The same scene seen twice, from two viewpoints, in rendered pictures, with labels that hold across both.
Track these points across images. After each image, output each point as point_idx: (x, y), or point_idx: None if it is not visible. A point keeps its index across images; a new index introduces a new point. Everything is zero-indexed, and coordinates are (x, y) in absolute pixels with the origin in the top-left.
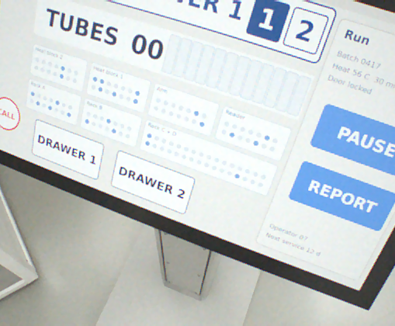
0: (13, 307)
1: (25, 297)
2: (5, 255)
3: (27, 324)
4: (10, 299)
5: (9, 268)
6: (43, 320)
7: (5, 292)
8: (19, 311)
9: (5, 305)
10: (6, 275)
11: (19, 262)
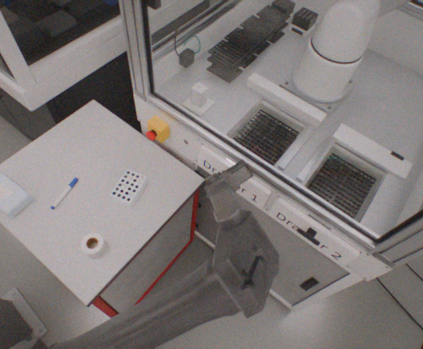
0: (268, 302)
1: (277, 307)
2: (313, 302)
3: (264, 318)
4: (271, 298)
5: (302, 302)
6: (271, 326)
7: (279, 297)
8: (268, 307)
9: (268, 297)
10: (293, 299)
11: (307, 306)
